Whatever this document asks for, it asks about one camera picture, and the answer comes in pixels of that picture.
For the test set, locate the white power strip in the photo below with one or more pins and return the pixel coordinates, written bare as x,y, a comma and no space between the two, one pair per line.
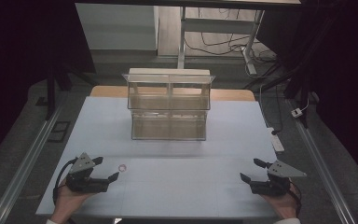
276,141

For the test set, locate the white desk frame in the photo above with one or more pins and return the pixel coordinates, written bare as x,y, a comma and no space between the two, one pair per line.
217,25

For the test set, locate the metal floor rail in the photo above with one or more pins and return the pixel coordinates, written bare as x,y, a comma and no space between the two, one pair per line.
28,161
323,168

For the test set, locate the clear two-tier acrylic organizer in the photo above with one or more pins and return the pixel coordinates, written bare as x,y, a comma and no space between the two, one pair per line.
169,124

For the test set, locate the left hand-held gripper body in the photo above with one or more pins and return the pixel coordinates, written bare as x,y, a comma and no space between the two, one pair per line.
84,182

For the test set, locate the person's left hand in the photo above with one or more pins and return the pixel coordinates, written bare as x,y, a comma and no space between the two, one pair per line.
70,200

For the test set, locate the light blue table mat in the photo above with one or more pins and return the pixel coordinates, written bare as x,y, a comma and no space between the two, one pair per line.
174,189

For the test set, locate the white plug adapter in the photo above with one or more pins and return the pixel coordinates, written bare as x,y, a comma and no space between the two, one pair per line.
296,112

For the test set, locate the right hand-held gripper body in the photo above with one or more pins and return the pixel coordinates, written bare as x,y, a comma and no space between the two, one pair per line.
273,185

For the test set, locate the cream wooden shelf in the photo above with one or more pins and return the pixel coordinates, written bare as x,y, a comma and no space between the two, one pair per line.
167,72

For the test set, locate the black stand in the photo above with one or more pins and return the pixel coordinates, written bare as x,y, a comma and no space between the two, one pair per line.
50,93

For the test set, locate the person's right hand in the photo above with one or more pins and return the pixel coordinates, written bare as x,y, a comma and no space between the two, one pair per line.
281,203

